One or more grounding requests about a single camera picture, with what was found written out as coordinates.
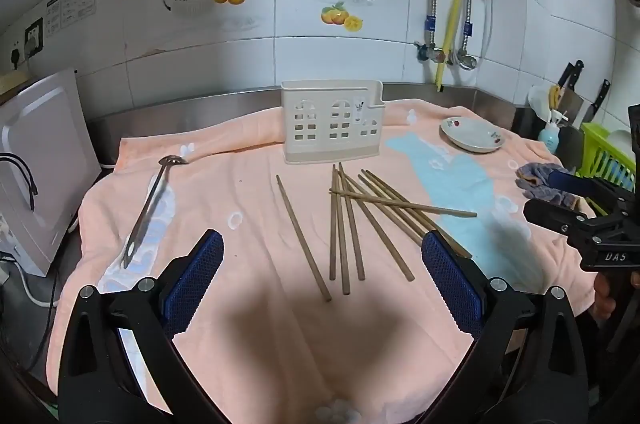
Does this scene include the beige plastic utensil holder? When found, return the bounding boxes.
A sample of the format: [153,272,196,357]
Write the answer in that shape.
[280,79,385,165]

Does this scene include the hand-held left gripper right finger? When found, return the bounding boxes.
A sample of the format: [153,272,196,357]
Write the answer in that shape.
[421,229,591,424]

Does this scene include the peach printed towel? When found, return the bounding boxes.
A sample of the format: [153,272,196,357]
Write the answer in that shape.
[47,97,598,424]

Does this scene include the white cable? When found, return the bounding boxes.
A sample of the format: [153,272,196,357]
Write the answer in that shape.
[19,261,62,311]

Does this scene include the blue spray bottle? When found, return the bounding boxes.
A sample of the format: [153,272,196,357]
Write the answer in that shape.
[538,109,571,155]

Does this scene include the thin white hose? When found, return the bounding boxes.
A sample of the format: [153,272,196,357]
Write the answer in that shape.
[480,0,497,61]

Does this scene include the bunch of wooden chopsticks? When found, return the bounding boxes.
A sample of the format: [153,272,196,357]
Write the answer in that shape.
[276,162,478,302]

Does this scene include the white notice sticker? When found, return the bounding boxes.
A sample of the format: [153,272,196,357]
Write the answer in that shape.
[45,0,97,36]

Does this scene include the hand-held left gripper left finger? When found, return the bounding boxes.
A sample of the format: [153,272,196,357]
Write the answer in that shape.
[59,228,226,424]

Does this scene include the silver valve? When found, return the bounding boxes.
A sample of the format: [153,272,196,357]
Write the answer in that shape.
[451,49,479,72]

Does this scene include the white bowl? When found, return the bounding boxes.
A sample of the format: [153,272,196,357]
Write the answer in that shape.
[606,129,637,156]

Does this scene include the white countertop appliance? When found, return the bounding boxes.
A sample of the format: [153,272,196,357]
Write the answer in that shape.
[0,69,103,277]

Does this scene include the white fruit-print plate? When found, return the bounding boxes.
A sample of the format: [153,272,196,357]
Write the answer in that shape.
[440,117,505,153]

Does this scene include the yellow gas pipe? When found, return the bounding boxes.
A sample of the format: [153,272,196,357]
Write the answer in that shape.
[435,0,478,92]

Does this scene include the red-handled valve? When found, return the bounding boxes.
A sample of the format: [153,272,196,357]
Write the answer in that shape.
[416,42,448,65]

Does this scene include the black cable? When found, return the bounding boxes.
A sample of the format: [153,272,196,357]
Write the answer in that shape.
[0,153,40,210]

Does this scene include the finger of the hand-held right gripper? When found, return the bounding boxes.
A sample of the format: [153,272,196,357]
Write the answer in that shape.
[546,170,627,207]
[523,199,607,241]

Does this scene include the black wall socket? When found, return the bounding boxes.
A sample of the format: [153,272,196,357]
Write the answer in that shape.
[25,18,45,58]

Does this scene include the metal slotted spoon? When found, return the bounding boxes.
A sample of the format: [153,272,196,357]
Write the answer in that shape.
[121,155,190,270]

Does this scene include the green dish rack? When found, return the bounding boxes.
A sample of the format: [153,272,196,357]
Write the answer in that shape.
[575,123,640,216]

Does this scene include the person's right hand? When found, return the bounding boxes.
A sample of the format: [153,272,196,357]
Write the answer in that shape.
[591,271,621,322]

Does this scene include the black-handled knife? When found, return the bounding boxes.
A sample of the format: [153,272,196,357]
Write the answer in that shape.
[556,60,585,106]

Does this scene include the grey cloth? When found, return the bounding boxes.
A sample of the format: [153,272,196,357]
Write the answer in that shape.
[516,163,581,210]

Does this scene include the black-handled cleaver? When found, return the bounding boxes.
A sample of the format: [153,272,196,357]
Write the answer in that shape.
[580,79,612,131]

